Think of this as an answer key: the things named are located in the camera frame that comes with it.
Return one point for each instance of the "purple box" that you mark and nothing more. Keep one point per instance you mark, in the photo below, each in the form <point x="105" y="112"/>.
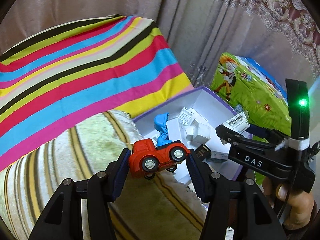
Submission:
<point x="210" y="102"/>

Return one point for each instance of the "blue and white medicine box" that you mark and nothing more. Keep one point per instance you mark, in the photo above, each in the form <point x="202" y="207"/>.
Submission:
<point x="218" y="156"/>

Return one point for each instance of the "black box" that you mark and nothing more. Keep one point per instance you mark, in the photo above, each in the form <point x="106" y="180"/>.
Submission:
<point x="203" y="152"/>

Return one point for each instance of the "small white barcode box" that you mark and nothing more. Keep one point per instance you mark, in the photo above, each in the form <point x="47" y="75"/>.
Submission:
<point x="186" y="113"/>

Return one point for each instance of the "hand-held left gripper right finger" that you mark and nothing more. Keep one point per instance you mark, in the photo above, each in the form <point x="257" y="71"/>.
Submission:
<point x="197" y="177"/>

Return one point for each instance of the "green cartoon printed box lid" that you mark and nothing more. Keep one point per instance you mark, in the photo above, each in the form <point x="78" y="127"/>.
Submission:
<point x="250" y="92"/>

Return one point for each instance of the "red toy truck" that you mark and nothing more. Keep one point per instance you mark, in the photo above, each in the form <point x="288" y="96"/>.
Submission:
<point x="150" y="152"/>

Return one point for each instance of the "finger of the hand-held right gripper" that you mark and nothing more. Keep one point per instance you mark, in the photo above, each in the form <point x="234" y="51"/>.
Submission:
<point x="228" y="135"/>
<point x="260" y="132"/>

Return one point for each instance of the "colourful striped cloth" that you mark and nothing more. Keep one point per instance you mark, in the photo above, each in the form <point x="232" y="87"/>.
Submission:
<point x="75" y="67"/>

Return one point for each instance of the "white green printed box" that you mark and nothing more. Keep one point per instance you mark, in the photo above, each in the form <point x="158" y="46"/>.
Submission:
<point x="236" y="122"/>

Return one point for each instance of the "maroon patterned curtain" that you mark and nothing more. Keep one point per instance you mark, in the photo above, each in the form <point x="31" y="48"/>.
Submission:
<point x="287" y="12"/>

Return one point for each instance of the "beige striped plush cushion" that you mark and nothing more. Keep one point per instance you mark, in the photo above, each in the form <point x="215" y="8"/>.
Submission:
<point x="75" y="155"/>

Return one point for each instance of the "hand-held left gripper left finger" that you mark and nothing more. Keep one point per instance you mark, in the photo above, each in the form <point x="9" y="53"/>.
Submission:
<point x="120" y="172"/>

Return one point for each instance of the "person's right hand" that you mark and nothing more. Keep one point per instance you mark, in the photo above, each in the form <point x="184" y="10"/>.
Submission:
<point x="297" y="205"/>

